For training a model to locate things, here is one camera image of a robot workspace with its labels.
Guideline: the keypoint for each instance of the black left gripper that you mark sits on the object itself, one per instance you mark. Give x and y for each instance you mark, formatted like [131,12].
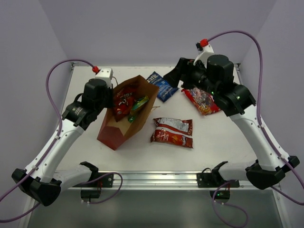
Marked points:
[108,98]

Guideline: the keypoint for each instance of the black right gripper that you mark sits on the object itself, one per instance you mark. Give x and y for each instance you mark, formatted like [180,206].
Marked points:
[184,69]

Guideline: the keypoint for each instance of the blue Kettle potato chips bag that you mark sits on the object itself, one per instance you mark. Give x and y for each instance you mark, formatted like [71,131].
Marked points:
[166,91]

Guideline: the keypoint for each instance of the red Doritos chip bag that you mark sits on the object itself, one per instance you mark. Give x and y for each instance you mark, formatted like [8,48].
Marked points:
[123,102]

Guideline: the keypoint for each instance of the red patterned snack bag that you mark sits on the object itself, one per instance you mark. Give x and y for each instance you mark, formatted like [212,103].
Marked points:
[202,101]

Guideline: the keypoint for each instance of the red brown paper bag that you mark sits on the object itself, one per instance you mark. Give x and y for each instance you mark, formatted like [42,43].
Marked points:
[112,133]

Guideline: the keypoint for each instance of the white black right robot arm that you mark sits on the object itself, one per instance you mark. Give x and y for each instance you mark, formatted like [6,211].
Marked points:
[236,101]

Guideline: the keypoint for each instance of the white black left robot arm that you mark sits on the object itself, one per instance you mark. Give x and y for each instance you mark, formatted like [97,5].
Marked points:
[40,179]

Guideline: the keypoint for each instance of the small green candy packet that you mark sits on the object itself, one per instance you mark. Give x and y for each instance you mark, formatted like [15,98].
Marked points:
[131,118]

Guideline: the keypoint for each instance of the green yellow candy packet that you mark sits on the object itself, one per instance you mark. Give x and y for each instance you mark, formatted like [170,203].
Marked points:
[138,105]

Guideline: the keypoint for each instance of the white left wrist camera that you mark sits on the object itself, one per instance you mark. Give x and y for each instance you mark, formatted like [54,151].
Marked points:
[105,74]

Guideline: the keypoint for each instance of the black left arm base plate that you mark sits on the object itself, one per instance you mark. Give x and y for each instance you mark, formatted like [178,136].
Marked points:
[98,180]

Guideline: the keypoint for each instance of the aluminium front mounting rail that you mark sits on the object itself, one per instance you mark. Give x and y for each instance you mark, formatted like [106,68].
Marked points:
[156,179]

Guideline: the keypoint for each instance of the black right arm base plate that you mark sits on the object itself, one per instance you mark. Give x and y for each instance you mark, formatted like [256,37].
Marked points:
[209,178]

